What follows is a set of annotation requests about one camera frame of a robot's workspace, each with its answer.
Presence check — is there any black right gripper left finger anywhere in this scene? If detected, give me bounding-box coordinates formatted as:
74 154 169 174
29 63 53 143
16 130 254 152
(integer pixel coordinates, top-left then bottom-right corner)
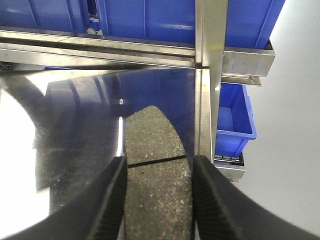
8 156 128 240

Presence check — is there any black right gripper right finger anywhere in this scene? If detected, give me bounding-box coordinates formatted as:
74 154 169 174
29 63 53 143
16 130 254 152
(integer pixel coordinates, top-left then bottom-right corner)
191 155 318 240

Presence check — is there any blue bin right floor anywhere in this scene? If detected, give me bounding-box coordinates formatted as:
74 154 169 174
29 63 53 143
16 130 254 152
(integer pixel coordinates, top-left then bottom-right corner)
215 83 257 158

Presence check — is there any blue plastic crate right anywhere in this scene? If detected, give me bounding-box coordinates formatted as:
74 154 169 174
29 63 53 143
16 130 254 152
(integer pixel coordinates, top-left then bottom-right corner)
95 0 285 49

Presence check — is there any blue plastic crate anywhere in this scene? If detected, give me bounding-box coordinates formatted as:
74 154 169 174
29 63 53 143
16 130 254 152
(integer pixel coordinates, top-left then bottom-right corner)
95 0 285 49
0 0 90 33

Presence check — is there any blue plastic crate left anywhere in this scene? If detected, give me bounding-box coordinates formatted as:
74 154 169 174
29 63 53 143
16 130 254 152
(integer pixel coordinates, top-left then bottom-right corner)
0 0 90 33

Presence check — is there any stainless steel rack frame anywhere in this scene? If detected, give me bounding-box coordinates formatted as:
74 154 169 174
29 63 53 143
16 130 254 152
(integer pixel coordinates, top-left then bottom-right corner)
0 0 276 161

